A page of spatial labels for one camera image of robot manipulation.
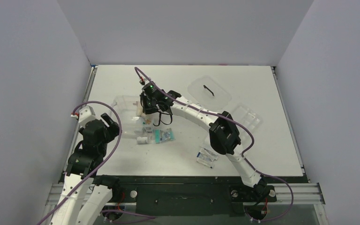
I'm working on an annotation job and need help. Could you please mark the white bandage roll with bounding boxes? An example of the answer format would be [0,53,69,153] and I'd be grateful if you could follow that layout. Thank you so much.
[136,136,150,144]

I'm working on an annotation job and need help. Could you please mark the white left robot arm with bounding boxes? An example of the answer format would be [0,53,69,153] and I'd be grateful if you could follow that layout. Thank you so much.
[50,111,121,225]

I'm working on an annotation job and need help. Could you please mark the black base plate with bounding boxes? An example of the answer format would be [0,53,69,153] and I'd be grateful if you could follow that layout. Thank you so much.
[59,175,309,217]

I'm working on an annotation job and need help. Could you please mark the teal packet of supplies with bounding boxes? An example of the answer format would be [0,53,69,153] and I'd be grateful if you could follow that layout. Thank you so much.
[154,128,175,143]

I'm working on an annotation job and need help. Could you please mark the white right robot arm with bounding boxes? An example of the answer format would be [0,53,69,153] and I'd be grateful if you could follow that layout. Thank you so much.
[140,82,276,202]

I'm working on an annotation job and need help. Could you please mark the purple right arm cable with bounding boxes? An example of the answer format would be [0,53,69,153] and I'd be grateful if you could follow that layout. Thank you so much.
[134,67,294,223]

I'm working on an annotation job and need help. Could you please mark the clear plastic divider tray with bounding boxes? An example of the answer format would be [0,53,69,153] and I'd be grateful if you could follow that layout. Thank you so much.
[231,104,263,132]

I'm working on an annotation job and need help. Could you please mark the clear plastic medicine box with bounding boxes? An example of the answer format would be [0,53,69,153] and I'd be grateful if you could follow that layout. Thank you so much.
[111,95,155,144]

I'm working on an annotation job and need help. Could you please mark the blue white wipe packets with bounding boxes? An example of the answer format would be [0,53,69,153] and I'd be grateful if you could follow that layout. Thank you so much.
[196,148,219,169]

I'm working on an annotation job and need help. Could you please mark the clear plastic box lid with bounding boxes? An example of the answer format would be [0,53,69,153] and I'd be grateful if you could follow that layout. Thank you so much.
[187,76,232,112]

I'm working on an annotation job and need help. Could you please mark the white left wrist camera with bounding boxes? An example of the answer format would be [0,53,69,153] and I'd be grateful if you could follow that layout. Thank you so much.
[70,106,97,128]

